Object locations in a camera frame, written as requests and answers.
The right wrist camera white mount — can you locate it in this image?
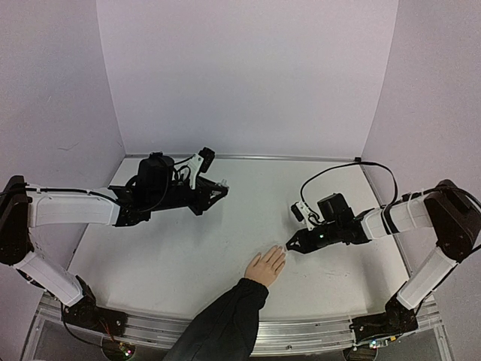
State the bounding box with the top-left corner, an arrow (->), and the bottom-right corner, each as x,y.
291,201 -> 321,231

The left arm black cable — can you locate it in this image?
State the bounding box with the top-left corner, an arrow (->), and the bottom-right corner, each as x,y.
0,187 -> 159,211

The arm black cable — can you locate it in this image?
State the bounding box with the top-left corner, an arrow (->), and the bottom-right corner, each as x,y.
0,187 -> 159,211
299,157 -> 398,208

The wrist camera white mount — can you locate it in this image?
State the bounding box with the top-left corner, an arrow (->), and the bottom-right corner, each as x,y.
291,201 -> 321,231
187,147 -> 215,190

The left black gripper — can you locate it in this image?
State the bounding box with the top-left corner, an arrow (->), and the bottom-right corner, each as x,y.
150,177 -> 229,217

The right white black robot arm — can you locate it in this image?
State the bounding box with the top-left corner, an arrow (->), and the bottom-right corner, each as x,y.
286,180 -> 480,345

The person's bare hand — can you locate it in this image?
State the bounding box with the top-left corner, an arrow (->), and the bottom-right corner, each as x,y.
244,246 -> 286,288

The black sleeved forearm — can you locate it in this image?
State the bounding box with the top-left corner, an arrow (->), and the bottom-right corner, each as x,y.
164,278 -> 268,361

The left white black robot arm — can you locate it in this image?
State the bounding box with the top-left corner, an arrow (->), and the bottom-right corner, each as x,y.
1,147 -> 228,336

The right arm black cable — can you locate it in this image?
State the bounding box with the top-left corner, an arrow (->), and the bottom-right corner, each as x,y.
299,157 -> 398,208

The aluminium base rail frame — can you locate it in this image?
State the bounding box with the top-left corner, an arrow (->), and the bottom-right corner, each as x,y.
41,278 -> 452,360

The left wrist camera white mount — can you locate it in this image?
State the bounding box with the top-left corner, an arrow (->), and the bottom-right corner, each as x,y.
187,147 -> 215,190

